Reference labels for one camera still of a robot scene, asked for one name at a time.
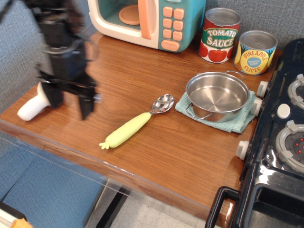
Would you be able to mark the pineapple slices can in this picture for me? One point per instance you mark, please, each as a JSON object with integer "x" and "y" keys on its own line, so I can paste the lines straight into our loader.
{"x": 255, "y": 52}

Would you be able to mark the plush brown white mushroom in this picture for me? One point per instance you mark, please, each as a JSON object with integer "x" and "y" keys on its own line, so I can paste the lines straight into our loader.
{"x": 34, "y": 106}

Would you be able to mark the orange plush object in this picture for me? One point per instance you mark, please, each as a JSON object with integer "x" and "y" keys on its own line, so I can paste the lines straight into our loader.
{"x": 21, "y": 223}

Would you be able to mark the spoon with green handle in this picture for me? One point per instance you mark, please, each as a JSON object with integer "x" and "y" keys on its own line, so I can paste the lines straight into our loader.
{"x": 161, "y": 105}

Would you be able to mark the light teal cloth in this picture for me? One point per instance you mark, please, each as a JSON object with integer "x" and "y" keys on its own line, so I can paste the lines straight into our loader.
{"x": 237, "y": 125}

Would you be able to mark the small steel pot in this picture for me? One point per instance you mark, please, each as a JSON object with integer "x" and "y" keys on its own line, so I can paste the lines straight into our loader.
{"x": 216, "y": 96}

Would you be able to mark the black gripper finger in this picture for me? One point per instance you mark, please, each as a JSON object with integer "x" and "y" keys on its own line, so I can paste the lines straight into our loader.
{"x": 54, "y": 95}
{"x": 86, "y": 103}

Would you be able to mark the tomato sauce can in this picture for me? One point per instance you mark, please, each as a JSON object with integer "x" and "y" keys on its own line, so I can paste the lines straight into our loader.
{"x": 220, "y": 30}

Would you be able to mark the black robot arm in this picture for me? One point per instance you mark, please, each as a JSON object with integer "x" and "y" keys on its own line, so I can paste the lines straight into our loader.
{"x": 61, "y": 23}

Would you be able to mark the black toy stove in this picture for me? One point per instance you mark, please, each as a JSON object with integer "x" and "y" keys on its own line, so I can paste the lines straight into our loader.
{"x": 271, "y": 193}

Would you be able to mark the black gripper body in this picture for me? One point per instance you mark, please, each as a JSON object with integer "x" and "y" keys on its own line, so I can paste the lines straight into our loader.
{"x": 66, "y": 71}

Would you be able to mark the teal toy microwave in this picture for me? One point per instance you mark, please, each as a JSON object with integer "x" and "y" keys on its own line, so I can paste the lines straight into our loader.
{"x": 168, "y": 25}

